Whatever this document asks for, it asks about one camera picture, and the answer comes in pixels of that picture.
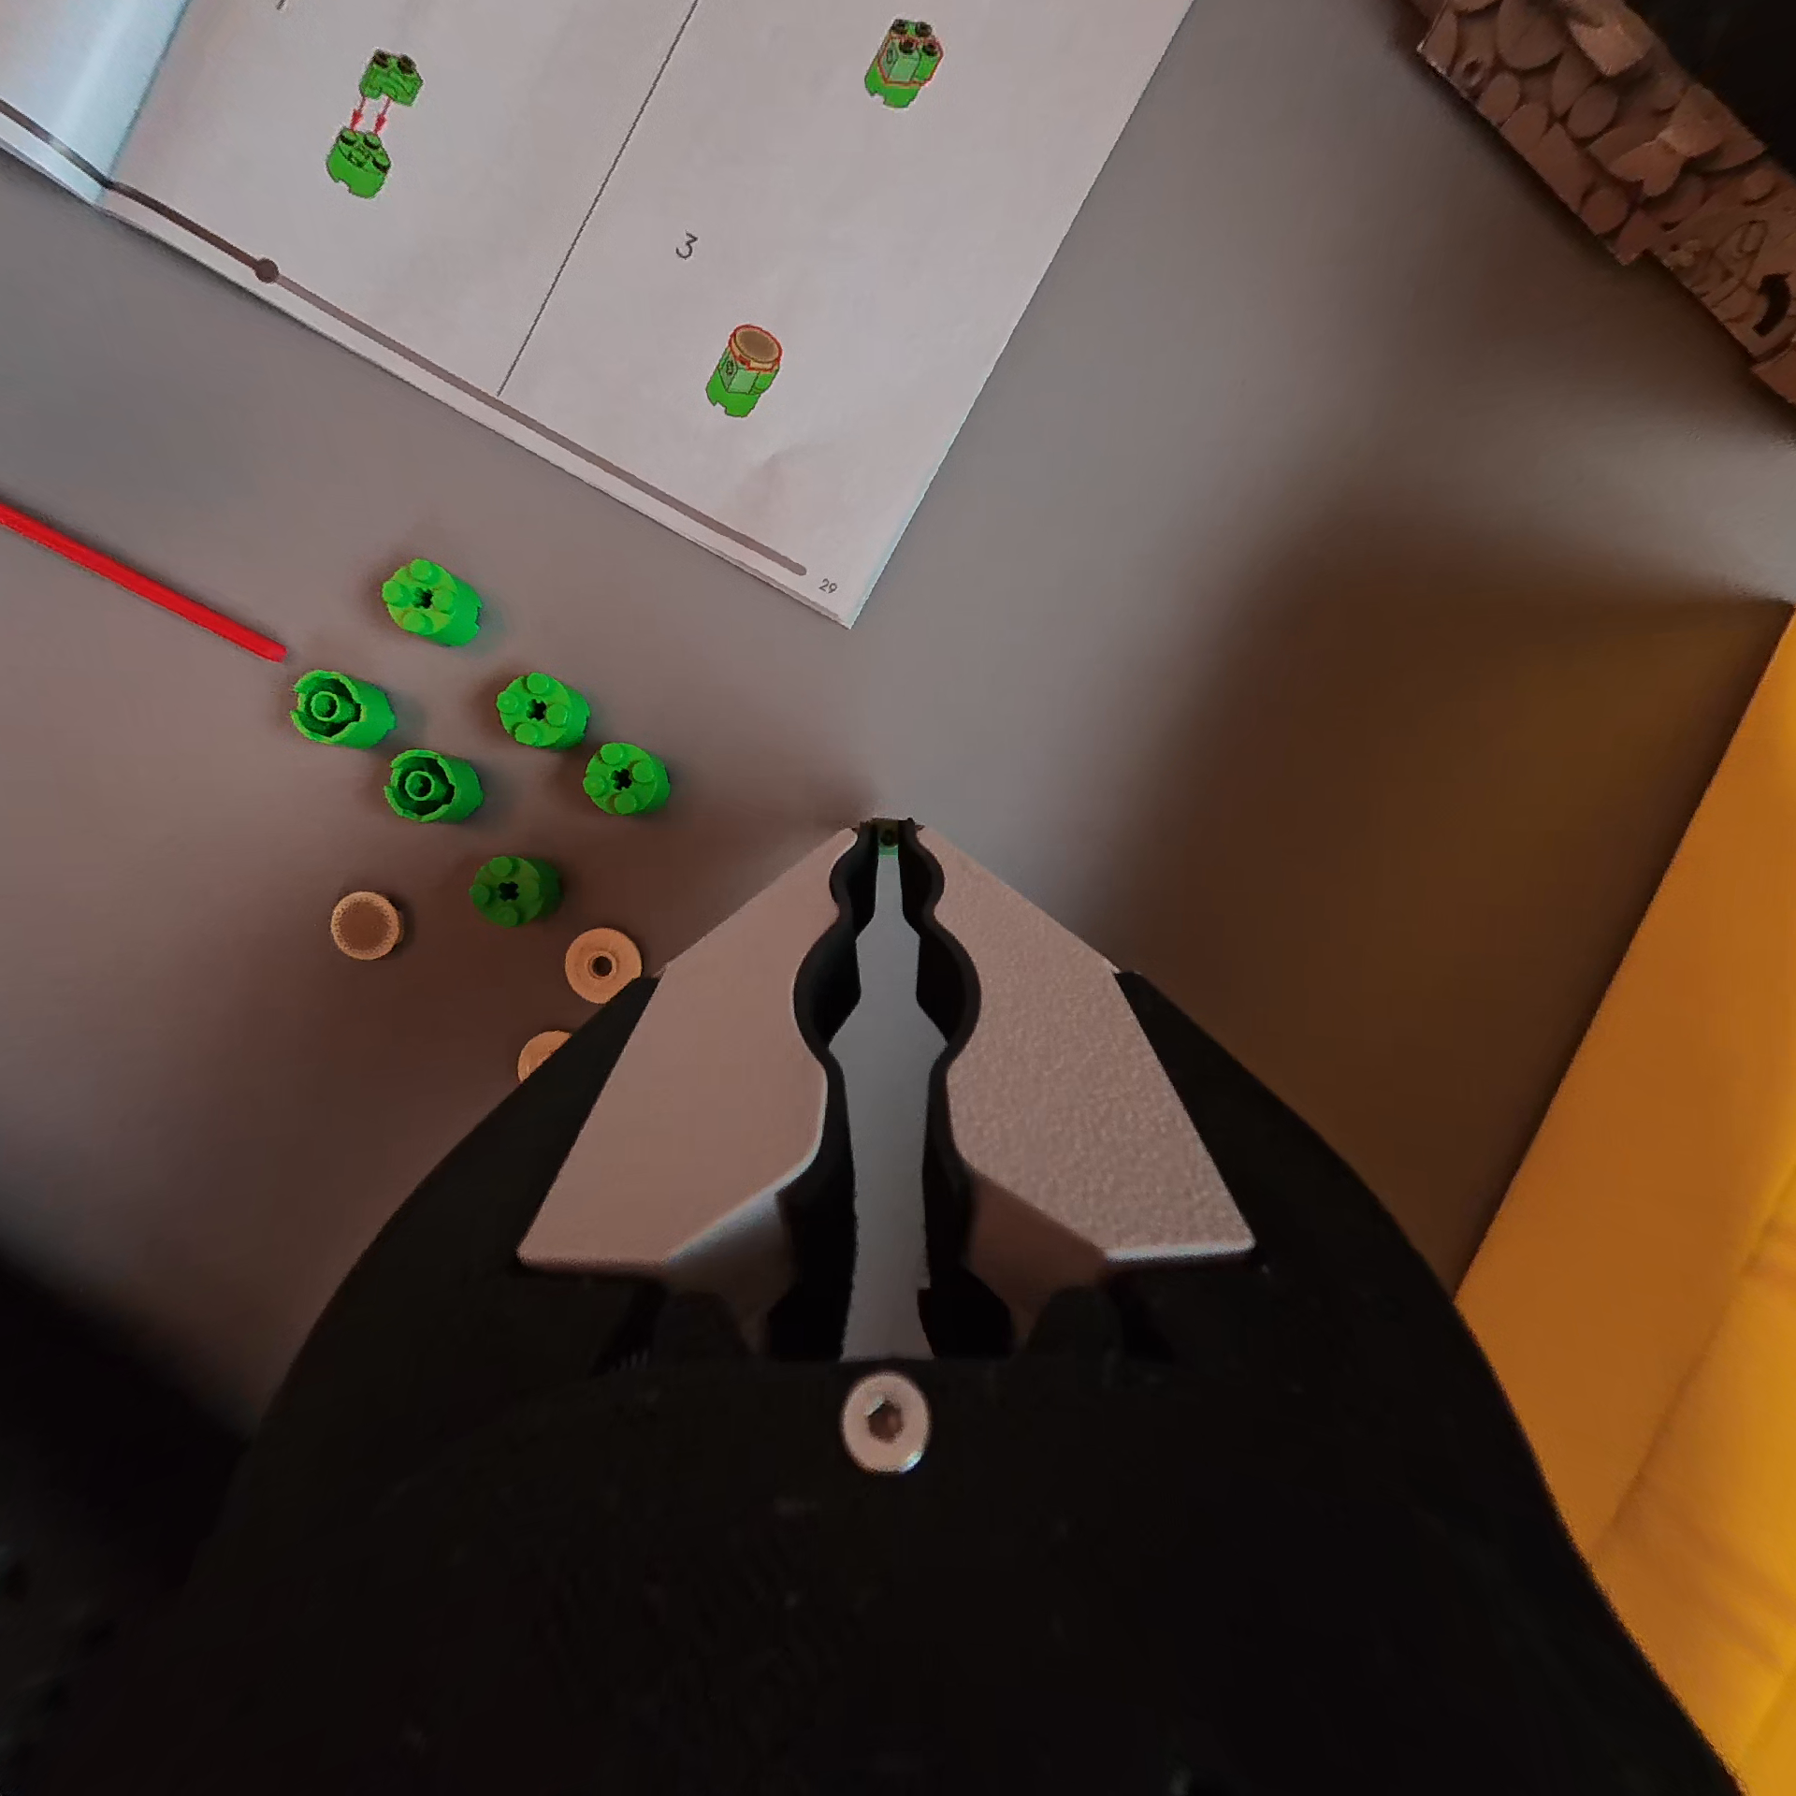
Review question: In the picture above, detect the black toy set box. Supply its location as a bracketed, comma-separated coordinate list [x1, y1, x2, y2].
[1408, 0, 1796, 408]

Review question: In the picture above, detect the building instruction booklet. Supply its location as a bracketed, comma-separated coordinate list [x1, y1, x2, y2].
[0, 0, 1197, 630]

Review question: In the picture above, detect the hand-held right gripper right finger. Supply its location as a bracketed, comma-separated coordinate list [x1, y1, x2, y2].
[895, 820, 1254, 1359]

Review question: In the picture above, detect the yellow plastic bin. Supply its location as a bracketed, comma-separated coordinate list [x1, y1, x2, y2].
[1451, 602, 1796, 1796]

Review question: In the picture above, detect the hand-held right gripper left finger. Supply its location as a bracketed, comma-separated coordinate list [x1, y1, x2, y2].
[516, 826, 882, 1359]

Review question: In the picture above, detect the cluster of green round bricks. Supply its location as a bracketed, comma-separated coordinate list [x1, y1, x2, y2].
[286, 559, 675, 929]

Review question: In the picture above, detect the red toy rod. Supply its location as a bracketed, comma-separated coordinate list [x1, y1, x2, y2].
[0, 502, 289, 664]

